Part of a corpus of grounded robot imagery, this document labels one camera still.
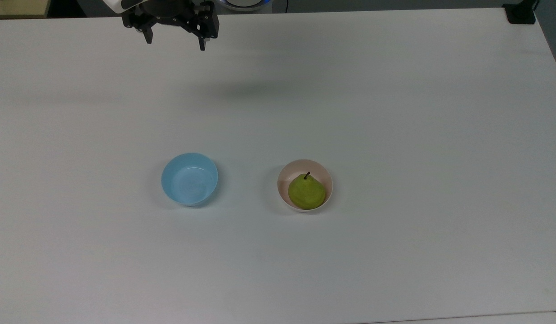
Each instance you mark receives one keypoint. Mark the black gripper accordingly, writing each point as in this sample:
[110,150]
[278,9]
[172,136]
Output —
[174,13]

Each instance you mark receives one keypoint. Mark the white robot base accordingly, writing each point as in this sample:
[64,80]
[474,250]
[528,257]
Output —
[242,4]

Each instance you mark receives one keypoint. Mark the wooden furniture piece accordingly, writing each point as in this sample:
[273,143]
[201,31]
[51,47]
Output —
[17,6]

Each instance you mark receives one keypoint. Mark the pink plastic bowl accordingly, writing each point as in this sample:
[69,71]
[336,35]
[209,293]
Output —
[289,172]

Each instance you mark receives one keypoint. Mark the green pear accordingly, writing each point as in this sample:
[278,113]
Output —
[306,193]

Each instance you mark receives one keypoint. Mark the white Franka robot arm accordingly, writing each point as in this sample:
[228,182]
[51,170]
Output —
[120,4]

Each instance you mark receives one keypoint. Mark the light blue plastic bowl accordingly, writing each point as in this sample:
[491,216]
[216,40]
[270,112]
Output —
[190,180]

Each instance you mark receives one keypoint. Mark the black table clamp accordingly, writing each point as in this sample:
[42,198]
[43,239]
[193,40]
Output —
[521,14]

